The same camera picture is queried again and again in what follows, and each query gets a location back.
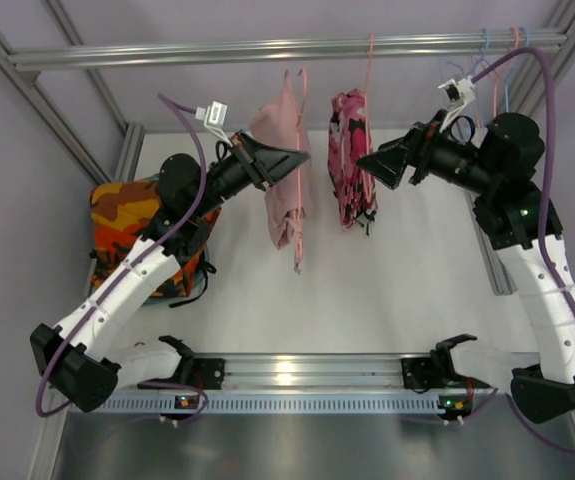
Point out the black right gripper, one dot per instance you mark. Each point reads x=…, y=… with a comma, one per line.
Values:
x=418, y=155

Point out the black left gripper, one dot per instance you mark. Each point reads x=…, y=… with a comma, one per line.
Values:
x=253, y=166

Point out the light pink trousers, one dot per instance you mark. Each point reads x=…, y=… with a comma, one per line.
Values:
x=280, y=123

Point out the orange camouflage trousers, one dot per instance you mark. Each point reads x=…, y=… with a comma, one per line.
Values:
x=112, y=213

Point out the blue wire hanger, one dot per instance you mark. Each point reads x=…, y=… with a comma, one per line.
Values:
x=462, y=73

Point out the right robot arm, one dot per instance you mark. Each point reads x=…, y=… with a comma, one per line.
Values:
x=527, y=240

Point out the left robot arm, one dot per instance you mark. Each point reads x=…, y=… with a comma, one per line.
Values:
x=75, y=356

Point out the pink camouflage trousers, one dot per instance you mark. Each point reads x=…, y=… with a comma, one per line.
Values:
x=349, y=139

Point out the teal plastic basket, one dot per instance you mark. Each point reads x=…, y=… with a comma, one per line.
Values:
x=192, y=280

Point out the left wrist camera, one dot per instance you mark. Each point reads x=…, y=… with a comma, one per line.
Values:
x=213, y=118

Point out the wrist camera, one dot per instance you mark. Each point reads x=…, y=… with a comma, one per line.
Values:
x=213, y=118
x=461, y=93

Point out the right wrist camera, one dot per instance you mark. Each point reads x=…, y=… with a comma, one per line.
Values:
x=461, y=93

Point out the top aluminium hanging rail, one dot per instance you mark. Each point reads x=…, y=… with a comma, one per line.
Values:
x=245, y=51

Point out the front aluminium rail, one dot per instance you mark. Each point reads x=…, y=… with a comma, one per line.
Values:
x=314, y=372

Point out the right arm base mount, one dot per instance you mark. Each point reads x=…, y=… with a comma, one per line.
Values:
x=421, y=374

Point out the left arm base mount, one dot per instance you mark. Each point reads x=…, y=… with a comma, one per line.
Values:
x=203, y=373

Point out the perforated cable tray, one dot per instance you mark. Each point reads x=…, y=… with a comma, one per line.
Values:
x=226, y=403

